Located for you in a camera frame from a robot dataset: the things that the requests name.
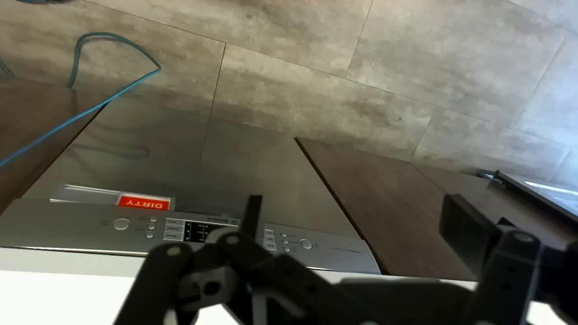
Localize teal blue cable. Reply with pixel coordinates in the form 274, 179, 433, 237
0, 31, 165, 172

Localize red warning sticker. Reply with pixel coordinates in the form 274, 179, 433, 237
116, 194, 172, 214

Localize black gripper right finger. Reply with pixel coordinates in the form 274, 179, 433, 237
440, 194, 578, 325

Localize stainless steel dishwasher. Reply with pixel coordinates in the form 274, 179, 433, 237
0, 98, 384, 277

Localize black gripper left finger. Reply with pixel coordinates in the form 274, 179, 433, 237
115, 196, 377, 325

